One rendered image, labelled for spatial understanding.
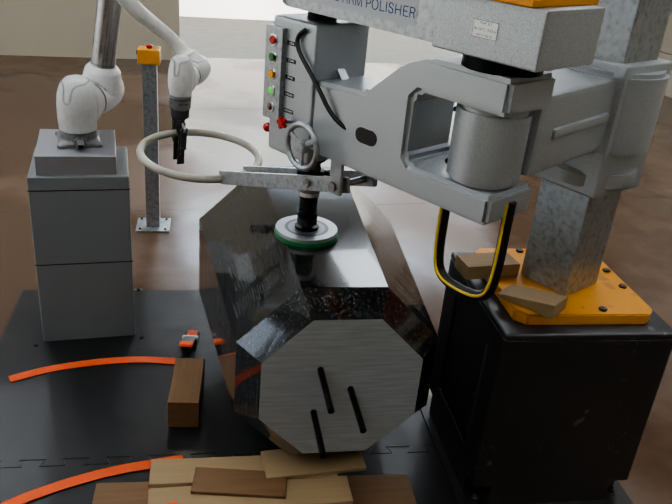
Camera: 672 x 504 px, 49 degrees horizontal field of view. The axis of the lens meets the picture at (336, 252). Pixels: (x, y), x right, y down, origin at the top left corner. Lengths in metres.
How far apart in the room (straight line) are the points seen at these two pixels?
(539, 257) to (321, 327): 0.85
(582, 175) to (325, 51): 0.88
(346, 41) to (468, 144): 0.59
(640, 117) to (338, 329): 1.09
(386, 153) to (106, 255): 1.66
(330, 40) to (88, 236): 1.54
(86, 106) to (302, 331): 1.51
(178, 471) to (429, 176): 1.27
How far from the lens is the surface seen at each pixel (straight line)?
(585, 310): 2.53
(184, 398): 2.94
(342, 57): 2.26
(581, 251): 2.54
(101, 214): 3.26
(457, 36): 1.81
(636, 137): 2.40
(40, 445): 2.99
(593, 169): 2.38
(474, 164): 1.86
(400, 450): 2.96
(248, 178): 2.62
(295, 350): 2.19
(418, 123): 2.00
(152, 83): 4.34
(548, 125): 2.00
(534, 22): 1.69
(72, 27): 9.19
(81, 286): 3.41
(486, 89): 1.80
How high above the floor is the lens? 1.92
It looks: 26 degrees down
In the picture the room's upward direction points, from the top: 5 degrees clockwise
